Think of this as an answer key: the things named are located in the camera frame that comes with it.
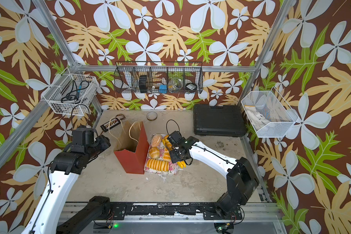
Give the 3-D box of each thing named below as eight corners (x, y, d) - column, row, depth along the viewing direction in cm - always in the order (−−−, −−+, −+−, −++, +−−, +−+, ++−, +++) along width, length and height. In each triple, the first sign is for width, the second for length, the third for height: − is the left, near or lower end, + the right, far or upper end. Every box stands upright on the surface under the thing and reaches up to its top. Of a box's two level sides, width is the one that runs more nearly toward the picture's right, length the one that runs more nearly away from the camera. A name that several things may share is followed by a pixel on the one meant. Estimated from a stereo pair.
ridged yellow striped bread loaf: (146, 168, 90) (145, 165, 87) (148, 160, 94) (148, 157, 91) (167, 172, 89) (167, 170, 86) (169, 164, 92) (169, 162, 89)
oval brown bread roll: (151, 147, 99) (150, 144, 96) (152, 136, 105) (151, 133, 101) (161, 147, 99) (160, 144, 96) (162, 136, 105) (161, 133, 102)
